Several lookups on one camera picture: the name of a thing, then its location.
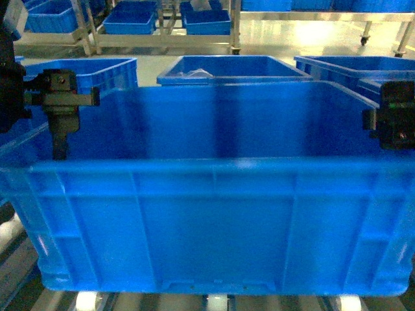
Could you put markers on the background steel rack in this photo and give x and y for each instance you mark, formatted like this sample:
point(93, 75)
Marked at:
point(94, 38)

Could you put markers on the blue crate left of shelf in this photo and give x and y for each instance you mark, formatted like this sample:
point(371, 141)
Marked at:
point(104, 73)

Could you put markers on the blue crate behind centre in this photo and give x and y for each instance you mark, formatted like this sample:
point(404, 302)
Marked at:
point(253, 69)

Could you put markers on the background blue tray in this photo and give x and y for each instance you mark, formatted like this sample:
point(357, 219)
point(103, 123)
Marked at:
point(132, 18)

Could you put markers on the large blue plastic crate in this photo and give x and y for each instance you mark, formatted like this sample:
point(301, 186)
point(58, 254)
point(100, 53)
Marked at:
point(256, 189)

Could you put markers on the blue crate behind right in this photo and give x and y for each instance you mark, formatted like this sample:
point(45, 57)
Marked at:
point(362, 74)

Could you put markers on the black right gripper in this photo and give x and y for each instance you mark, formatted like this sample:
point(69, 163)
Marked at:
point(392, 123)

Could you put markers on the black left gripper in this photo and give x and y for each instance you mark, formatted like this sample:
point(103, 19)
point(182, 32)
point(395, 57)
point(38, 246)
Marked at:
point(56, 92)

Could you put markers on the steel roller conveyor shelf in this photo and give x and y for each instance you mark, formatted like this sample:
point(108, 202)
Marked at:
point(22, 288)

